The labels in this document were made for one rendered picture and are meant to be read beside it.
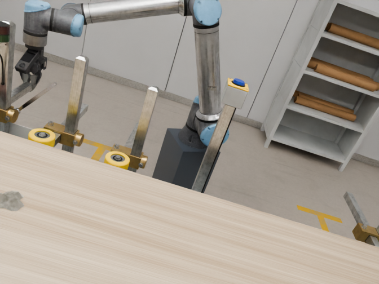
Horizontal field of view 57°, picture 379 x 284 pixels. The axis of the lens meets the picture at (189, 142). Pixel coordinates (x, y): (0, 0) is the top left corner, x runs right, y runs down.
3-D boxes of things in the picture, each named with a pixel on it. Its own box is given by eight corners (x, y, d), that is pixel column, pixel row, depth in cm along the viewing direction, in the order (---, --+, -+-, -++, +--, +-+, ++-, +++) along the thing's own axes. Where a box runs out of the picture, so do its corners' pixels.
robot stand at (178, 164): (144, 203, 238) (167, 127, 210) (176, 200, 250) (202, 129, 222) (155, 230, 219) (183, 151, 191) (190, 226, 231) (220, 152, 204)
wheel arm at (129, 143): (134, 129, 155) (136, 120, 153) (141, 131, 155) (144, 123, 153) (104, 185, 116) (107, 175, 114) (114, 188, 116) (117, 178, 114)
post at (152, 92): (121, 191, 140) (150, 83, 118) (129, 194, 141) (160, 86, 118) (119, 197, 137) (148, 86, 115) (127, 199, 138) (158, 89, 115)
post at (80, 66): (61, 168, 138) (79, 53, 115) (70, 171, 138) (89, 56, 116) (57, 173, 135) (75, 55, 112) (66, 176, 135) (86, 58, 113)
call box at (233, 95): (220, 97, 120) (228, 76, 116) (239, 103, 121) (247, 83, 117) (220, 105, 114) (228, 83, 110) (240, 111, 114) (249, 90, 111)
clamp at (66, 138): (48, 131, 132) (50, 120, 130) (83, 142, 133) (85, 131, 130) (41, 138, 126) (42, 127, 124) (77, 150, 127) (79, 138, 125)
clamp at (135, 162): (112, 153, 134) (114, 142, 131) (146, 163, 135) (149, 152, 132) (107, 161, 128) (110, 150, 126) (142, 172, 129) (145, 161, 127)
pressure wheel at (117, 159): (95, 180, 118) (100, 151, 112) (115, 174, 123) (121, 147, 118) (107, 194, 113) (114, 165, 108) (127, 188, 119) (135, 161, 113)
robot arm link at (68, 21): (85, 11, 147) (53, 3, 143) (84, 18, 137) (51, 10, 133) (82, 33, 151) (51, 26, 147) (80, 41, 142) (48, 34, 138)
